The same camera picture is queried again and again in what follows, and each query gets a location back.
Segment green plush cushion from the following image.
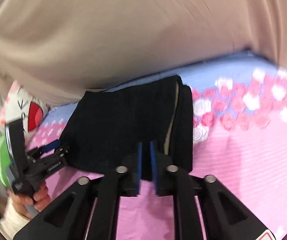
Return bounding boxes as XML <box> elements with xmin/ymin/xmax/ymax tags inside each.
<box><xmin>0</xmin><ymin>135</ymin><xmax>11</xmax><ymax>187</ymax></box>

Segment pink floral bed sheet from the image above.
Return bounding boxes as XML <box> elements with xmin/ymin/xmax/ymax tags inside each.
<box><xmin>24</xmin><ymin>51</ymin><xmax>287</xmax><ymax>240</ymax></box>

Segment person's left hand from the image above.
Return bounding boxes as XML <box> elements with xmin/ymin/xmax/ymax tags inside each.
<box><xmin>8</xmin><ymin>180</ymin><xmax>52</xmax><ymax>218</ymax></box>

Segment black pants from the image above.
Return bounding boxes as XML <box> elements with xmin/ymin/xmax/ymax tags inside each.
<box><xmin>60</xmin><ymin>75</ymin><xmax>193</xmax><ymax>174</ymax></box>

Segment cream sleeve left forearm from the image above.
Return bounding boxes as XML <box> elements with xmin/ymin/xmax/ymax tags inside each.
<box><xmin>0</xmin><ymin>198</ymin><xmax>30</xmax><ymax>240</ymax></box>

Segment beige curtain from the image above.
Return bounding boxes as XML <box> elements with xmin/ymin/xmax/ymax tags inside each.
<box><xmin>0</xmin><ymin>0</ymin><xmax>287</xmax><ymax>105</ymax></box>

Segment white cartoon face pillow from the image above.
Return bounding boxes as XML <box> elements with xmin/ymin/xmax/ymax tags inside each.
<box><xmin>0</xmin><ymin>81</ymin><xmax>50</xmax><ymax>134</ymax></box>

